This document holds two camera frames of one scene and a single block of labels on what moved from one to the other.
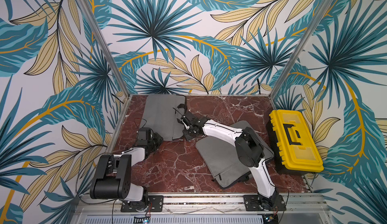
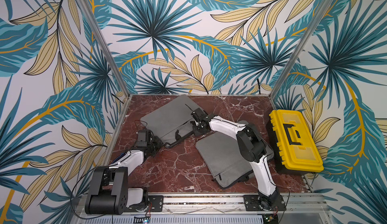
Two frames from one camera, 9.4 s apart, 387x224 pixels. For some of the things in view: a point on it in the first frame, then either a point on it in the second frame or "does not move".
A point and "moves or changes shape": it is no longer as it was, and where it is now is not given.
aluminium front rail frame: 206,209 does not move
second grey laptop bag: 222,161 does not move
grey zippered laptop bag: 163,114 moves or changes shape
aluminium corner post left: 101,37 does not move
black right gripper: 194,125 -> 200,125
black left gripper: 158,139 does not move
